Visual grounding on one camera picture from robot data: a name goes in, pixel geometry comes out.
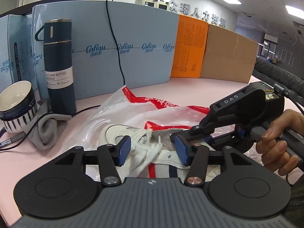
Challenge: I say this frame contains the orange cardboard box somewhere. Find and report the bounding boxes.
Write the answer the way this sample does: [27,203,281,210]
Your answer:
[171,15,209,78]

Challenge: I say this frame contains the beige wall cabinet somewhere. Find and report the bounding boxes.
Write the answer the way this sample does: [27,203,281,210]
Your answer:
[137,0,169,11]

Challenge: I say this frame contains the black power cable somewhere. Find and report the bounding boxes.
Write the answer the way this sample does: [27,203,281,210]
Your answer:
[0,0,126,151]

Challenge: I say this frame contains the white sneaker with stripes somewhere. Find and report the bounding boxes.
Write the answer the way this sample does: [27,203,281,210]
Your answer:
[98,123,222,181]

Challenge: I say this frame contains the dark blue thermos bottle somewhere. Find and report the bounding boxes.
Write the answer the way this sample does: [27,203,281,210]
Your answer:
[35,19,77,115]

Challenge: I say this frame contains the red white plastic bag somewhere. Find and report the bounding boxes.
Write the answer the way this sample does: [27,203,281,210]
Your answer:
[80,85,238,181]

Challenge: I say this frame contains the grey cloth pouch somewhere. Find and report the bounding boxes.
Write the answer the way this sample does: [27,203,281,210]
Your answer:
[23,100,72,150]

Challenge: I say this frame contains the light blue cardboard box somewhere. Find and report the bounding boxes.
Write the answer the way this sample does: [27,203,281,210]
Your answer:
[32,1,178,99]

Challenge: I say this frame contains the brown cardboard box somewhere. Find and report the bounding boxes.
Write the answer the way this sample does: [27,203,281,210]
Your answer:
[200,25,258,83]

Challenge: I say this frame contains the person right hand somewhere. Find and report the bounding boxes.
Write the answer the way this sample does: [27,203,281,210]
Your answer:
[256,109,303,176]

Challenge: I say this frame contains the black pen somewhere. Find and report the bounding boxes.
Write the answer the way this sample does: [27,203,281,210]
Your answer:
[0,133,25,148]

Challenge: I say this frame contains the white shoelace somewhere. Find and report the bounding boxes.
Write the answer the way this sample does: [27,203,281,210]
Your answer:
[129,129,163,178]

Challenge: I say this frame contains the black white ceramic mug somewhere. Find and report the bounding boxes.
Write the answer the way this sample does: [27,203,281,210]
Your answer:
[0,80,38,133]

